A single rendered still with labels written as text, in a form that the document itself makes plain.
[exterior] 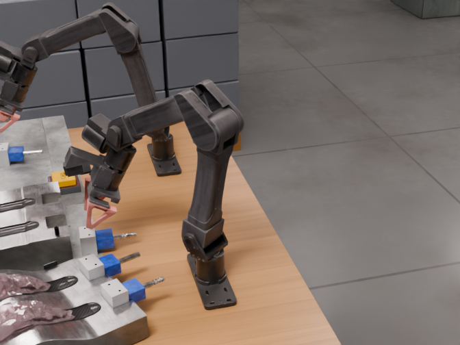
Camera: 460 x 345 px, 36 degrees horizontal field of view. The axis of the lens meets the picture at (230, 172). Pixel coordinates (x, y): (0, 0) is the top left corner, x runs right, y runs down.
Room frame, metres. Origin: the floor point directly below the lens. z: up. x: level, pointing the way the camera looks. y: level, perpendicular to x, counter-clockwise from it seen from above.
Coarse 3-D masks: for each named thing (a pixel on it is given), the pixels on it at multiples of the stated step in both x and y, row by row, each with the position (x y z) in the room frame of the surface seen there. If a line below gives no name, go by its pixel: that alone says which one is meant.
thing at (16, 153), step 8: (0, 144) 1.84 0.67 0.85; (8, 144) 1.84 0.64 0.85; (0, 152) 1.80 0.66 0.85; (8, 152) 1.81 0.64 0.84; (16, 152) 1.81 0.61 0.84; (24, 152) 1.83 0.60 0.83; (32, 152) 1.83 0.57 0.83; (40, 152) 1.84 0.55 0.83; (0, 160) 1.80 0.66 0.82; (8, 160) 1.80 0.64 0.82; (16, 160) 1.81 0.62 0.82
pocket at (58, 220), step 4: (48, 216) 1.38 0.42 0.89; (52, 216) 1.39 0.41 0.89; (56, 216) 1.39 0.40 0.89; (60, 216) 1.39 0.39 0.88; (64, 216) 1.39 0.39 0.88; (48, 220) 1.38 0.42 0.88; (52, 220) 1.39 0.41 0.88; (56, 220) 1.39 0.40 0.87; (60, 220) 1.39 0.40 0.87; (64, 220) 1.39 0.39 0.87; (48, 224) 1.38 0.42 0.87; (52, 224) 1.38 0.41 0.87; (56, 224) 1.39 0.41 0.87; (60, 224) 1.39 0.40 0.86; (64, 224) 1.37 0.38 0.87; (48, 228) 1.37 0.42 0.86
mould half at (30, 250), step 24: (0, 192) 1.50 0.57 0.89; (24, 192) 1.49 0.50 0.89; (48, 192) 1.49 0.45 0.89; (0, 216) 1.39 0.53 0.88; (24, 216) 1.39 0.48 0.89; (0, 240) 1.29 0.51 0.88; (24, 240) 1.29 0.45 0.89; (48, 240) 1.29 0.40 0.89; (0, 264) 1.26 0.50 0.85; (24, 264) 1.27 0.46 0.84
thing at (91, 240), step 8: (80, 232) 1.37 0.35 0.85; (88, 232) 1.37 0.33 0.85; (96, 232) 1.39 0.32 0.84; (104, 232) 1.39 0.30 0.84; (80, 240) 1.34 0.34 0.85; (88, 240) 1.35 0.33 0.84; (96, 240) 1.35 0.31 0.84; (104, 240) 1.36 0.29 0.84; (112, 240) 1.36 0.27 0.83; (88, 248) 1.35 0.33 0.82; (96, 248) 1.35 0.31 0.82
